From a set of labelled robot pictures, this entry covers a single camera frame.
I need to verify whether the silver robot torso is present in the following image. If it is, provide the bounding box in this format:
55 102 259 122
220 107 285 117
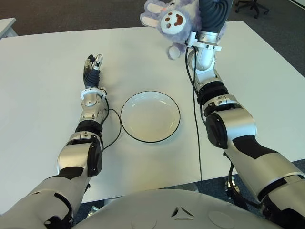
71 188 284 229

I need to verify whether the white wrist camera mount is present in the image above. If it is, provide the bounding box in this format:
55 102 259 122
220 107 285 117
80 87 107 99
185 31 223 51

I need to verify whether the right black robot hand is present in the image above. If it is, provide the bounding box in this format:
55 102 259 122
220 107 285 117
197 0 233 34

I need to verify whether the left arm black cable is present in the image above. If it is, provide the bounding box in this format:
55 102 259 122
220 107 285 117
100 97 122 151

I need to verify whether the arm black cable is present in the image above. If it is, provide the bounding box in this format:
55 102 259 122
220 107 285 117
100 97 122 151
185 46 203 183

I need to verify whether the white side table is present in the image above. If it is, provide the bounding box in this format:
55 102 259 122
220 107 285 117
0 18 19 40

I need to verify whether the purple plush bunny doll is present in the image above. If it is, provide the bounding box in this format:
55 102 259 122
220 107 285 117
140 0 227 61

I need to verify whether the black office chair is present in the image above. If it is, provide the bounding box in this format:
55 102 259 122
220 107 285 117
235 0 270 19

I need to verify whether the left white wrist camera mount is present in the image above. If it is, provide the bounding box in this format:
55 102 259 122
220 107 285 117
80 87 107 99

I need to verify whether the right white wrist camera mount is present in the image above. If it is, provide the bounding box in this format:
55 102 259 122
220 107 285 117
185 31 223 51

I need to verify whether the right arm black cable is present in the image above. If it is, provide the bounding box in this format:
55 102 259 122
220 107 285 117
185 46 203 183

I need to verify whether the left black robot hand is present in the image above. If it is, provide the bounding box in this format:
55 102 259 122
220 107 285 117
82 54 103 90

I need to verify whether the white plate with black rim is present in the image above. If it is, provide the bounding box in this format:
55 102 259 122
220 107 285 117
120 90 181 144

